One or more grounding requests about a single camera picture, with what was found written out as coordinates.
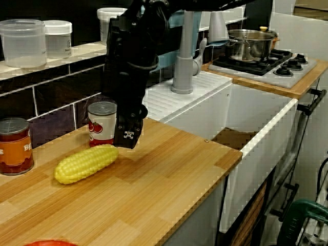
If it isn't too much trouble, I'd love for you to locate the steel cooking pot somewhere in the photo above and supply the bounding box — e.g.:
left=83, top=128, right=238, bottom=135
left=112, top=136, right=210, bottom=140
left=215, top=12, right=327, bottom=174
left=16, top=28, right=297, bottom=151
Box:
left=225, top=26, right=280, bottom=63

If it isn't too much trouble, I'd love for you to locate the grey toy stove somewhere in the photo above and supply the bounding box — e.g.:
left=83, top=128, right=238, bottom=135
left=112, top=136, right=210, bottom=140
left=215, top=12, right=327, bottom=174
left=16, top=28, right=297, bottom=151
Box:
left=208, top=48, right=319, bottom=90

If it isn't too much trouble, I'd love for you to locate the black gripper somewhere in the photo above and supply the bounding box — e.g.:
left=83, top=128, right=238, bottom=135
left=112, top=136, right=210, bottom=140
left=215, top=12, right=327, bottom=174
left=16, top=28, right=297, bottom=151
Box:
left=100, top=6, right=170, bottom=150

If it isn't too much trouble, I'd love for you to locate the tomato soup can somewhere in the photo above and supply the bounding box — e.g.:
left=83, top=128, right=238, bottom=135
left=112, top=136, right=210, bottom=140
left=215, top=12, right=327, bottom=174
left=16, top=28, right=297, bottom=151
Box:
left=87, top=101, right=118, bottom=148

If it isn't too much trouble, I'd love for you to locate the orange beans can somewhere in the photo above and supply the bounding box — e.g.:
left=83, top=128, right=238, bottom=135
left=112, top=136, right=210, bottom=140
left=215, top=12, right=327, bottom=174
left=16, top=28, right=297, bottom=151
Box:
left=0, top=117, right=35, bottom=176

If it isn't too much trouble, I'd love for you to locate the yellow toy corn cob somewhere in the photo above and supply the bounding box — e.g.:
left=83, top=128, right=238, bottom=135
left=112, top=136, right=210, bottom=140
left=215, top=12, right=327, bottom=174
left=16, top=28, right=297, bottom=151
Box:
left=53, top=143, right=120, bottom=186

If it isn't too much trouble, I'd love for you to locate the white stove cabinet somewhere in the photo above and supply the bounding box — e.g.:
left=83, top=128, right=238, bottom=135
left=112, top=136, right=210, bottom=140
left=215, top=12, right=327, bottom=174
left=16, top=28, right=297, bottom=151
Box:
left=266, top=76, right=328, bottom=231

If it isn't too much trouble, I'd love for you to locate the black long door handle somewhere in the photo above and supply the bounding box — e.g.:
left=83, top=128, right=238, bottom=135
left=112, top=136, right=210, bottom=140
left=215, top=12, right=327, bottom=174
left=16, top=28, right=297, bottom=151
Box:
left=297, top=89, right=328, bottom=117

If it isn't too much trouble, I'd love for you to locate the green clamp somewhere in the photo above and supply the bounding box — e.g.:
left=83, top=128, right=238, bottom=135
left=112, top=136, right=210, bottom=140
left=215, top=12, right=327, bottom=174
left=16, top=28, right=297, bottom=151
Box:
left=277, top=199, right=328, bottom=246

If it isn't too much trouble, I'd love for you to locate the grey toy faucet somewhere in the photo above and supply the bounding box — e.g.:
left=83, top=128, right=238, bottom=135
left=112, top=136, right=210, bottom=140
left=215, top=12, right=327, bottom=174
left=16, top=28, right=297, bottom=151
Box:
left=171, top=9, right=230, bottom=95

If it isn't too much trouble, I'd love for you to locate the teal plastic bin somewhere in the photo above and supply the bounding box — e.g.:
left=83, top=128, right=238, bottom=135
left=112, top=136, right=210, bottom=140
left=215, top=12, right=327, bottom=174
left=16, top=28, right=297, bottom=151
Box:
left=151, top=10, right=206, bottom=75

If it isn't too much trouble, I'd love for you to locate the large translucent jar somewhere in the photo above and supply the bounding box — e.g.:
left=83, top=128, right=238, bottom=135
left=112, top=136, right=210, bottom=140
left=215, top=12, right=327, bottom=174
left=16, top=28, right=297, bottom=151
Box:
left=0, top=19, right=48, bottom=69

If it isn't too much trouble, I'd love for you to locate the red plate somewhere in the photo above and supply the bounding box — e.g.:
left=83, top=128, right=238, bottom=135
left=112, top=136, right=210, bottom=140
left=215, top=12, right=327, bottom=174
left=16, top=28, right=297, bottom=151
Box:
left=25, top=239, right=78, bottom=246

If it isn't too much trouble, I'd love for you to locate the white toy sink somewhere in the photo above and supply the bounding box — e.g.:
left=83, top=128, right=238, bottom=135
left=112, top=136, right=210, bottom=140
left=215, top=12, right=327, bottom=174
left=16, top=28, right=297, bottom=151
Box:
left=141, top=70, right=299, bottom=234

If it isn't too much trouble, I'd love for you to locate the clear jar white lid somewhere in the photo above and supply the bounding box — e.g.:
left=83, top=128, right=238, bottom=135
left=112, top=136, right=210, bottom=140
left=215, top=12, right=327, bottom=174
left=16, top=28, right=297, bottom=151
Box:
left=97, top=7, right=129, bottom=46

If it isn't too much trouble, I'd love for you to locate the black looped cable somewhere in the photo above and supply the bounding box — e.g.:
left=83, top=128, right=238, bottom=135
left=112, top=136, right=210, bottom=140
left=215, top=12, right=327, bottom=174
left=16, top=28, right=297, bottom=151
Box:
left=316, top=157, right=328, bottom=198

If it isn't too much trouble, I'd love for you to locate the black short door handle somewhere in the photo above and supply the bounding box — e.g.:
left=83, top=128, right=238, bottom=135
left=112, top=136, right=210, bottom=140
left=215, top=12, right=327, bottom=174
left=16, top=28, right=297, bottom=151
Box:
left=270, top=182, right=300, bottom=222

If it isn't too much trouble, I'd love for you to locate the labelled jar white lid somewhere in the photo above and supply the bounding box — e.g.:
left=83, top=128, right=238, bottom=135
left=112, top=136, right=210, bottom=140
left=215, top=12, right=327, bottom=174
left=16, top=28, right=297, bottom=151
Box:
left=43, top=20, right=73, bottom=59

